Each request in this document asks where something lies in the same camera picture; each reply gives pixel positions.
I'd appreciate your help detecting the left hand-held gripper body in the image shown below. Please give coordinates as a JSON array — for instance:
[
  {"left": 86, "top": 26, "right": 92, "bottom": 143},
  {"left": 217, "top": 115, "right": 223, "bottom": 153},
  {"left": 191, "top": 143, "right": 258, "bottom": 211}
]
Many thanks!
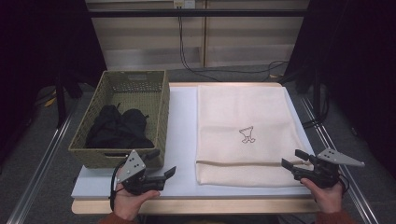
[{"left": 116, "top": 149, "right": 166, "bottom": 197}]

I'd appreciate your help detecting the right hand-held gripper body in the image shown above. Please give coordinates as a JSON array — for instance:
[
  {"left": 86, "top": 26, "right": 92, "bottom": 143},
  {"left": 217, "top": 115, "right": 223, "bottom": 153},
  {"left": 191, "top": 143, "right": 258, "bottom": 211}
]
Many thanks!
[{"left": 293, "top": 147, "right": 366, "bottom": 189}]

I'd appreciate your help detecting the black clothing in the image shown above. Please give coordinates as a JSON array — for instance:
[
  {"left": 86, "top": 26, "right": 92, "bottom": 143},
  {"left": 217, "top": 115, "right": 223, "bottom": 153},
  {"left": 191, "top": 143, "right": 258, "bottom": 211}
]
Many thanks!
[{"left": 84, "top": 104, "right": 155, "bottom": 149}]

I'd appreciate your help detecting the green woven basket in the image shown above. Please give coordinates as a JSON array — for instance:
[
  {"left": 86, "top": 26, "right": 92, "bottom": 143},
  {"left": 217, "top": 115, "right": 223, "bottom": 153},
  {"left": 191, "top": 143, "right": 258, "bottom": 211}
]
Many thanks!
[{"left": 68, "top": 70, "right": 171, "bottom": 170}]

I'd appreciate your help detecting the cream mesh laundry bag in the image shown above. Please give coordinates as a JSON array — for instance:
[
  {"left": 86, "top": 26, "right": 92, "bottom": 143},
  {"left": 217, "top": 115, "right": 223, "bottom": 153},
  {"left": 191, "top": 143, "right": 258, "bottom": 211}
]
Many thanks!
[{"left": 195, "top": 84, "right": 312, "bottom": 189}]

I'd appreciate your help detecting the person's right hand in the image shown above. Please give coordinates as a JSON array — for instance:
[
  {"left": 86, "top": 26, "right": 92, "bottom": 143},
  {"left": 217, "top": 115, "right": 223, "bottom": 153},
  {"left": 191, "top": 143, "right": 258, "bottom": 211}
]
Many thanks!
[{"left": 300, "top": 178, "right": 346, "bottom": 215}]

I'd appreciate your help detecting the person's left hand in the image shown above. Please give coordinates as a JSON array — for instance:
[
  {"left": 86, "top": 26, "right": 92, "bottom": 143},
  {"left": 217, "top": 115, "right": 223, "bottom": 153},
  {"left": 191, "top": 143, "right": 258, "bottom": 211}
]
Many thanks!
[{"left": 112, "top": 177, "right": 162, "bottom": 222}]

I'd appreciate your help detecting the white table mat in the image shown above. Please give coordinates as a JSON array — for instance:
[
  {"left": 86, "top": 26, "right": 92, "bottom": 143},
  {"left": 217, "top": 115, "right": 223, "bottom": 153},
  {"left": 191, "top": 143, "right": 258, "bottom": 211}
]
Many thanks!
[{"left": 70, "top": 86, "right": 316, "bottom": 200}]

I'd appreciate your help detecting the black metal stand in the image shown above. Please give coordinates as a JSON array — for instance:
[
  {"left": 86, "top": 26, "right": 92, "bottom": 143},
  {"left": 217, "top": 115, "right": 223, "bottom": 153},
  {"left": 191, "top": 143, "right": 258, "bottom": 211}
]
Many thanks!
[
  {"left": 54, "top": 74, "right": 68, "bottom": 129},
  {"left": 312, "top": 68, "right": 322, "bottom": 119}
]

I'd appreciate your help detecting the black curtain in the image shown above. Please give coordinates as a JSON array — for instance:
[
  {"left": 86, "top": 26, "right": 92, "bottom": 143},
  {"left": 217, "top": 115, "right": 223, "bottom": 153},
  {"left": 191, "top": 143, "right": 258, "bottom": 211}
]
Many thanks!
[
  {"left": 284, "top": 0, "right": 396, "bottom": 178},
  {"left": 0, "top": 0, "right": 107, "bottom": 166}
]

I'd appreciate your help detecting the black horizontal bar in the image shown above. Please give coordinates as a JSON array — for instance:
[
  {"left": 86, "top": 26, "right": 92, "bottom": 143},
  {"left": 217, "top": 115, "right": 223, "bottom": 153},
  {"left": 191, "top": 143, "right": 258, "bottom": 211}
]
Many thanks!
[{"left": 87, "top": 8, "right": 309, "bottom": 19}]

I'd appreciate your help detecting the metal floor rail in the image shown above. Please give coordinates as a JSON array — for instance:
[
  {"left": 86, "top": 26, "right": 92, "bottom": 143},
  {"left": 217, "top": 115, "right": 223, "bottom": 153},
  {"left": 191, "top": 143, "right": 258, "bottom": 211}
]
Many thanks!
[
  {"left": 6, "top": 102, "right": 78, "bottom": 224},
  {"left": 300, "top": 96, "right": 379, "bottom": 224}
]

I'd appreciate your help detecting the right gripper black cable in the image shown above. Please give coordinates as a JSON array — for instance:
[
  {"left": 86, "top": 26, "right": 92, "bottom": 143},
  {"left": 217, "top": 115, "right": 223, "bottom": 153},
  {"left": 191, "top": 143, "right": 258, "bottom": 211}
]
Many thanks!
[{"left": 337, "top": 172, "right": 351, "bottom": 196}]

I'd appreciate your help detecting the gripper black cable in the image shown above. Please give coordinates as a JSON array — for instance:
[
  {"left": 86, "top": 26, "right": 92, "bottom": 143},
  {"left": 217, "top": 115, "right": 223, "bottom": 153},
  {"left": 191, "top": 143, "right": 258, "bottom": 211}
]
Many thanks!
[
  {"left": 337, "top": 172, "right": 351, "bottom": 196},
  {"left": 108, "top": 158, "right": 129, "bottom": 213}
]

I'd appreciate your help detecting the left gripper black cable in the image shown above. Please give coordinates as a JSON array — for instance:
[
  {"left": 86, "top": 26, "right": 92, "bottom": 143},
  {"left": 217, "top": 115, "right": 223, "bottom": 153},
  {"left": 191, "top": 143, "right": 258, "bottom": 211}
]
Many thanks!
[{"left": 108, "top": 158, "right": 129, "bottom": 213}]

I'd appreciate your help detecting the black floor cable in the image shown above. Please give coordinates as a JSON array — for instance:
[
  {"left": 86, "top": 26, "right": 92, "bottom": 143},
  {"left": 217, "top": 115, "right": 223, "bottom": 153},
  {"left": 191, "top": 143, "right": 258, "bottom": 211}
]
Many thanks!
[{"left": 302, "top": 92, "right": 331, "bottom": 129}]

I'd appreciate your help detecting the black hanging wall cable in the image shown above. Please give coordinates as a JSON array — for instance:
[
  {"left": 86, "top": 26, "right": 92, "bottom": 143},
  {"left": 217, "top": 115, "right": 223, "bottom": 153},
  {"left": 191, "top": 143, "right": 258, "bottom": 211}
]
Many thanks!
[{"left": 177, "top": 15, "right": 289, "bottom": 82}]

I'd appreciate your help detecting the white wall outlet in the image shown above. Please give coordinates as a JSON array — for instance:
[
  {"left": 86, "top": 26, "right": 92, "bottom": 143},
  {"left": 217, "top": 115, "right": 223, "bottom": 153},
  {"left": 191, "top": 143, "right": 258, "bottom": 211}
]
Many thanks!
[{"left": 173, "top": 0, "right": 196, "bottom": 9}]

